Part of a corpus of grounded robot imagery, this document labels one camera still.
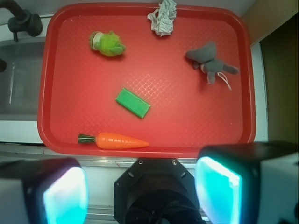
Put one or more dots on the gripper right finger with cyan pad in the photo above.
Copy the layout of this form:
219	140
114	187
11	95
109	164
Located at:
252	183

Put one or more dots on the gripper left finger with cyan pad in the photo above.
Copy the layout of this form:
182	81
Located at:
48	191

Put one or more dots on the crumpled white paper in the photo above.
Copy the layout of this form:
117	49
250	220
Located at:
162	18

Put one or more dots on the orange plastic carrot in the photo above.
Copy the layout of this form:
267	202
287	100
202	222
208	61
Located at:
112	141

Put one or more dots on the grey sink basin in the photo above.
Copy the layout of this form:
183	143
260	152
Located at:
20	81

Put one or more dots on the red plastic tray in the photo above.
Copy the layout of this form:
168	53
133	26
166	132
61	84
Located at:
79	86

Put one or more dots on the green rectangular block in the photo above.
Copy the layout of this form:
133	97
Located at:
133	103

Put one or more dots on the grey plush elephant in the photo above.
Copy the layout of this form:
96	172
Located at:
204	59

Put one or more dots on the green plush toy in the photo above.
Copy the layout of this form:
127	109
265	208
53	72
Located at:
108	44

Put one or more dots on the black faucet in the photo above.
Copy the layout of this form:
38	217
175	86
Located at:
22	20

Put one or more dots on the black octagonal mount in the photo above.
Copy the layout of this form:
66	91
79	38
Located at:
156	191

